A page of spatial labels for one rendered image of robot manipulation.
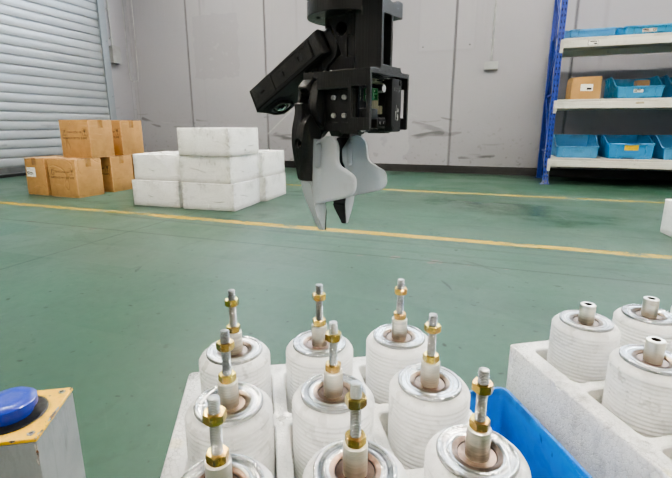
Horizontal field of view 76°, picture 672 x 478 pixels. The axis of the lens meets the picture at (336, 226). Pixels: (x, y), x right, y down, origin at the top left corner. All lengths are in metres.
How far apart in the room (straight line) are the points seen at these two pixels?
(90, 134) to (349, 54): 3.64
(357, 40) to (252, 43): 5.84
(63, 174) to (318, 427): 3.65
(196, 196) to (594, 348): 2.64
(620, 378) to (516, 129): 4.77
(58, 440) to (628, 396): 0.65
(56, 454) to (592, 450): 0.63
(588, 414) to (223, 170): 2.54
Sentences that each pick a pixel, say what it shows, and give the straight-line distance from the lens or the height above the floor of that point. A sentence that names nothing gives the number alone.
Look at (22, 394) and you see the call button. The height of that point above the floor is 0.33.
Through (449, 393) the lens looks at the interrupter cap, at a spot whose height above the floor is 0.25.
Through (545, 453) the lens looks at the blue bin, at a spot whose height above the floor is 0.09.
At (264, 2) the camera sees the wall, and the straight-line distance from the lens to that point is 6.25.
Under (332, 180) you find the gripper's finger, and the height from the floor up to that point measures 0.50.
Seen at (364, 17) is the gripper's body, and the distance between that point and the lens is 0.41.
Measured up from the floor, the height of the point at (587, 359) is 0.21.
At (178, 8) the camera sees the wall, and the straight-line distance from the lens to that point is 6.95.
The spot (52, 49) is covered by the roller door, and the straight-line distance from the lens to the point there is 6.47.
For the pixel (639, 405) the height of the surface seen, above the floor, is 0.21.
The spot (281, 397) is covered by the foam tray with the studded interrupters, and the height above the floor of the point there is 0.18.
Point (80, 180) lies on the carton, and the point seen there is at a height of 0.14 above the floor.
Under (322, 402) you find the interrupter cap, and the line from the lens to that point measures 0.52.
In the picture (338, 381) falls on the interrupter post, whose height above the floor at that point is 0.27.
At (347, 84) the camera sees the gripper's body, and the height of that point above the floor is 0.59.
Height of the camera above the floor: 0.55
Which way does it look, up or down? 13 degrees down
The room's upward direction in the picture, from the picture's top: straight up
